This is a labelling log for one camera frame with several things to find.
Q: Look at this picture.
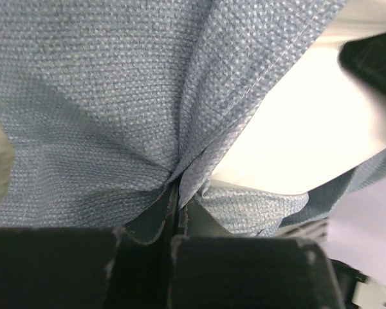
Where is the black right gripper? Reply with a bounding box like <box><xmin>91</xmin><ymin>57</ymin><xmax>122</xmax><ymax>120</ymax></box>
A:
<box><xmin>338</xmin><ymin>32</ymin><xmax>386</xmax><ymax>96</ymax></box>

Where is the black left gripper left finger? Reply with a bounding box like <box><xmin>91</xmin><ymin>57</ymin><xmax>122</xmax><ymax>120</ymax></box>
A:
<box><xmin>0</xmin><ymin>186</ymin><xmax>177</xmax><ymax>308</ymax></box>

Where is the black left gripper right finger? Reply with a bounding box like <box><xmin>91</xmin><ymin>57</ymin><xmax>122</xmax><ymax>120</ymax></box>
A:
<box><xmin>172</xmin><ymin>207</ymin><xmax>344</xmax><ymax>308</ymax></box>

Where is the white pillow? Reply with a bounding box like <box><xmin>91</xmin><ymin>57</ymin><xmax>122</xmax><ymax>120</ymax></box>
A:
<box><xmin>210</xmin><ymin>1</ymin><xmax>386</xmax><ymax>194</ymax></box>

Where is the blue-grey pillowcase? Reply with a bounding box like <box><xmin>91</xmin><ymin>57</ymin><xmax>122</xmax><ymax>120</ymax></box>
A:
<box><xmin>0</xmin><ymin>1</ymin><xmax>386</xmax><ymax>236</ymax></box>

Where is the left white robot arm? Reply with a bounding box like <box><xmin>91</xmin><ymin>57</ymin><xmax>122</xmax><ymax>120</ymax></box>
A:
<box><xmin>0</xmin><ymin>187</ymin><xmax>386</xmax><ymax>308</ymax></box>

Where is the aluminium front frame rail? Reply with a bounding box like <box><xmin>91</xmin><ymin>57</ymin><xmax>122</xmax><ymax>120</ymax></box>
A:
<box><xmin>274</xmin><ymin>217</ymin><xmax>329</xmax><ymax>243</ymax></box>

